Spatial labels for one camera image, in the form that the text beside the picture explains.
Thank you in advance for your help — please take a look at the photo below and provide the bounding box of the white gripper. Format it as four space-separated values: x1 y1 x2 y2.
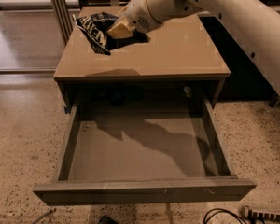
106 0 161 39

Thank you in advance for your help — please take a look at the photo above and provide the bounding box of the blue Kettle chip bag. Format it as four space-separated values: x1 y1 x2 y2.
73 12 150 55

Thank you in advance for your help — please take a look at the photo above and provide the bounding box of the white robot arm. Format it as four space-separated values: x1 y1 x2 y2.
107 0 280 97

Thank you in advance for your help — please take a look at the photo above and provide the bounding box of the grey cabinet with glossy top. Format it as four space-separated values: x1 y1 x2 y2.
54 15 230 106

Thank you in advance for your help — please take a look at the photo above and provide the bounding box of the open grey top drawer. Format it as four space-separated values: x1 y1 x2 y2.
34 95 256 206

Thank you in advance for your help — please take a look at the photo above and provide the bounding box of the small dark floor object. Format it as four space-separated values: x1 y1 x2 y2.
268 93 280 107

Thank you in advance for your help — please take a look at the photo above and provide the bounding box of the black object at bottom edge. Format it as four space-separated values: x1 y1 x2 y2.
98 216 118 224

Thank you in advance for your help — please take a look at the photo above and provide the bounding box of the white power strip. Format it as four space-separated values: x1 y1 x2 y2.
241 205 280 222

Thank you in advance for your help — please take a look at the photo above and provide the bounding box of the metal frame post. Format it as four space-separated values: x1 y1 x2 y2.
50 0 73 44

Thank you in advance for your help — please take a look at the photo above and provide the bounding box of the black cable on floor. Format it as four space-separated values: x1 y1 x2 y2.
203 207 248 224

